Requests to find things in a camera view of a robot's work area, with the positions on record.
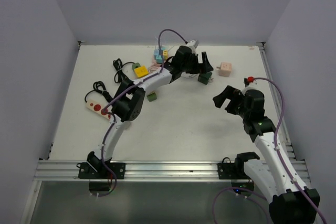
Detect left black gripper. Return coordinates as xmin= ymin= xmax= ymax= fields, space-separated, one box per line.
xmin=181 ymin=52 xmax=212 ymax=75

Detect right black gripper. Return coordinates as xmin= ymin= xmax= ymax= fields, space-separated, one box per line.
xmin=213 ymin=86 xmax=249 ymax=119

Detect dark green cube adapter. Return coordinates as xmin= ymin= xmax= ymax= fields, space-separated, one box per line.
xmin=197 ymin=72 xmax=213 ymax=85

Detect pink cube adapter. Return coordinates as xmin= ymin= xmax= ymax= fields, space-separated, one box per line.
xmin=216 ymin=62 xmax=232 ymax=77

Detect beige power strip red sockets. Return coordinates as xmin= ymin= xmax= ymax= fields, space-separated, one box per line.
xmin=85 ymin=100 xmax=112 ymax=121

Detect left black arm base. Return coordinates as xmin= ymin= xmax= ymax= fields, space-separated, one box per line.
xmin=76 ymin=153 xmax=126 ymax=197

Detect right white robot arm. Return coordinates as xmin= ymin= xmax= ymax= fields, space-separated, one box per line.
xmin=213 ymin=86 xmax=320 ymax=223

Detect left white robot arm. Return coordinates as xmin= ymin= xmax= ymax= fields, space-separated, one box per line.
xmin=87 ymin=45 xmax=214 ymax=178

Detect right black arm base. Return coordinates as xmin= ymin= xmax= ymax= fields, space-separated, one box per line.
xmin=217 ymin=152 xmax=260 ymax=196

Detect blue charger cube front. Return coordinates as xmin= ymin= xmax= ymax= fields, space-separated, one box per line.
xmin=154 ymin=55 xmax=164 ymax=64

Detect pink round charging base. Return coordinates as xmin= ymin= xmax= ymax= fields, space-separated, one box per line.
xmin=152 ymin=59 xmax=161 ymax=67

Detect green power strip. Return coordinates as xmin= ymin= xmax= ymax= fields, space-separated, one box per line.
xmin=132 ymin=62 xmax=158 ymax=102

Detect yellow cube adapter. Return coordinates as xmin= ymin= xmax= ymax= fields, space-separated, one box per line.
xmin=134 ymin=66 xmax=149 ymax=79

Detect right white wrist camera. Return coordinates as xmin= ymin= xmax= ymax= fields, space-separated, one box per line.
xmin=241 ymin=77 xmax=258 ymax=95

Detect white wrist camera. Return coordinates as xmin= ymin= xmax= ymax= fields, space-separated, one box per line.
xmin=241 ymin=77 xmax=258 ymax=95
xmin=185 ymin=39 xmax=199 ymax=49

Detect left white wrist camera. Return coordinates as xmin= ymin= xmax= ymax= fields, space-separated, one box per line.
xmin=185 ymin=39 xmax=199 ymax=49

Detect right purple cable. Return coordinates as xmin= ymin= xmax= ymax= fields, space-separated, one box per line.
xmin=253 ymin=77 xmax=328 ymax=224

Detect purple cable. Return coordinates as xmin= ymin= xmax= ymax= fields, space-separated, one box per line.
xmin=253 ymin=77 xmax=328 ymax=224
xmin=90 ymin=28 xmax=188 ymax=197

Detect black cord of green strip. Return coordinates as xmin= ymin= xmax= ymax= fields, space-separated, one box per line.
xmin=112 ymin=58 xmax=136 ymax=86

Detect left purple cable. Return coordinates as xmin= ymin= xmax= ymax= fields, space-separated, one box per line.
xmin=90 ymin=28 xmax=188 ymax=197

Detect aluminium frame rail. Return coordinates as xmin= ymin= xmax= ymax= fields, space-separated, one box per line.
xmin=34 ymin=159 xmax=310 ymax=183

